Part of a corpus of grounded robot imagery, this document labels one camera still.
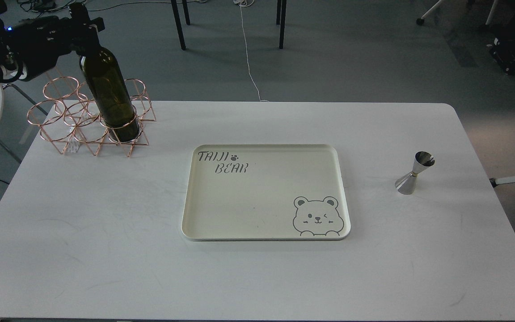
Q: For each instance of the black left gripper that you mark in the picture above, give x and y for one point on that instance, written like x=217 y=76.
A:
x=38 y=43

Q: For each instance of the dark green wine bottle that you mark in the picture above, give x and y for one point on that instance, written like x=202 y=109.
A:
x=105 y=81

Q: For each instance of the silver steel jigger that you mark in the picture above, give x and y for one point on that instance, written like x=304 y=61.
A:
x=422 y=160

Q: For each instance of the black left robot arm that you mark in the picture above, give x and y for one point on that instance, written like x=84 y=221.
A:
x=8 y=65

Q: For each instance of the cream bear serving tray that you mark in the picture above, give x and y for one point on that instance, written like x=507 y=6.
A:
x=242 y=192

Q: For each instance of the white chair base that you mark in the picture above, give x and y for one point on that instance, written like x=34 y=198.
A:
x=435 y=11

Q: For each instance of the copper wire bottle rack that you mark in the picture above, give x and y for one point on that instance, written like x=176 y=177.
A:
x=69 y=118

